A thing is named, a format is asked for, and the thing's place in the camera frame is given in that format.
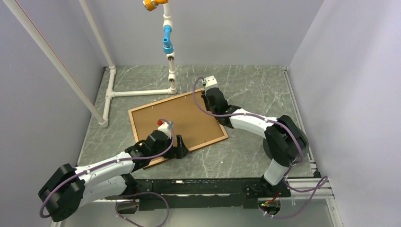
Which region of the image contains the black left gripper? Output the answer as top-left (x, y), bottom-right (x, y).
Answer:
top-left (150, 134), bottom-right (189, 159)

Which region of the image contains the wooden picture frame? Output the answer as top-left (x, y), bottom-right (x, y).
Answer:
top-left (128, 88), bottom-right (228, 153)

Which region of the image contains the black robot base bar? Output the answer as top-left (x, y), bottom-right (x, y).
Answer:
top-left (107, 177), bottom-right (291, 211)

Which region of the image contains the blue pipe elbow fitting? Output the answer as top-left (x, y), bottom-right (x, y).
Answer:
top-left (162, 26), bottom-right (174, 54)

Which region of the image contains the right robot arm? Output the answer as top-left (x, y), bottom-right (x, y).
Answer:
top-left (201, 88), bottom-right (309, 196)

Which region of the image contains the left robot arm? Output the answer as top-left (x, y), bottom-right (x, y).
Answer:
top-left (38, 130), bottom-right (189, 222)

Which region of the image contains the dark grey round disc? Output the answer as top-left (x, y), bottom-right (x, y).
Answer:
top-left (262, 139), bottom-right (309, 159)

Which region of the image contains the orange pipe cap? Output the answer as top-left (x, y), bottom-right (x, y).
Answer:
top-left (143, 0), bottom-right (169, 11)

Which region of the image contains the white pvc pipe structure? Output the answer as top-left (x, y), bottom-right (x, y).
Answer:
top-left (1, 0), bottom-right (179, 129)

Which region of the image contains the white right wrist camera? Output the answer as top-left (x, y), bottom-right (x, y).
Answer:
top-left (203, 76), bottom-right (218, 91)

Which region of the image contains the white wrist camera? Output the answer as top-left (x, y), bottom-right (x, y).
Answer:
top-left (203, 76), bottom-right (218, 91)
top-left (157, 120), bottom-right (174, 137)

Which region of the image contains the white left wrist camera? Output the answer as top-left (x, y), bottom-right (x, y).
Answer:
top-left (157, 120), bottom-right (174, 137)

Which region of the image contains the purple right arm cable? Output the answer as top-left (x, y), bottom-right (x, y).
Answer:
top-left (192, 77), bottom-right (329, 219)

